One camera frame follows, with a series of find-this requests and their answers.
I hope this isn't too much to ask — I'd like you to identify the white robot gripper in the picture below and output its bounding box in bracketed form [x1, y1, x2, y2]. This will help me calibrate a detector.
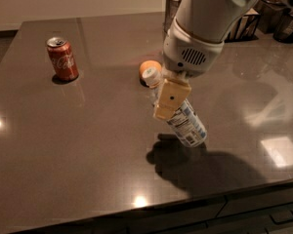
[154, 19, 224, 120]

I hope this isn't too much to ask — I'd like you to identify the clear plastic water bottle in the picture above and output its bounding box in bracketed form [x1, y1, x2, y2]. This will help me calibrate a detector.
[141, 65, 207, 147]

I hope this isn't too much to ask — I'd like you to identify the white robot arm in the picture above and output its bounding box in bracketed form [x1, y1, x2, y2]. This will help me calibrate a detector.
[154, 0, 293, 120]

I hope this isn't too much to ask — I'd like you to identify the orange round fruit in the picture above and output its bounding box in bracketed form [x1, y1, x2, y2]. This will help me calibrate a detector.
[139, 60, 162, 79]

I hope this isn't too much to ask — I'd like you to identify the metal cup holder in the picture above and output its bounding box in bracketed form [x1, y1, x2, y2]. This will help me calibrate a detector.
[163, 0, 180, 33]

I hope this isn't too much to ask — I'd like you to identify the red Coca-Cola can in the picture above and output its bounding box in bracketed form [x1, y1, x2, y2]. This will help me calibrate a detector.
[46, 37, 79, 82]

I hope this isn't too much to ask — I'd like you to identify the dark snack container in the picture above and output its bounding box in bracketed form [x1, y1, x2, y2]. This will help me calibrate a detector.
[254, 0, 293, 44]

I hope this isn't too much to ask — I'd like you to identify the black wire napkin basket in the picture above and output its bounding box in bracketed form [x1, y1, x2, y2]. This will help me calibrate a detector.
[226, 9, 260, 42]

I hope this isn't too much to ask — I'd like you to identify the black drawer handle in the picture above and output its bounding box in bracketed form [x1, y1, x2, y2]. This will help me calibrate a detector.
[270, 210, 293, 225]

